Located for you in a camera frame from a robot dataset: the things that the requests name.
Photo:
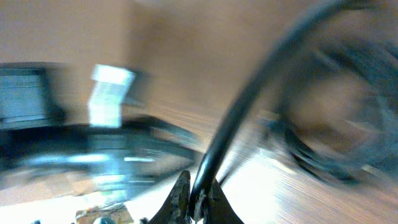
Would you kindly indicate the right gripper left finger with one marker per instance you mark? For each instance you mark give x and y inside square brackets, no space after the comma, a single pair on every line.
[175,208]

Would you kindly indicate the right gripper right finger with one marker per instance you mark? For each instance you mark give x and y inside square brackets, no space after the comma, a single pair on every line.
[217,208]

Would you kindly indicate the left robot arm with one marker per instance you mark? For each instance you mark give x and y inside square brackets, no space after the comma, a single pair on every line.
[131,159]

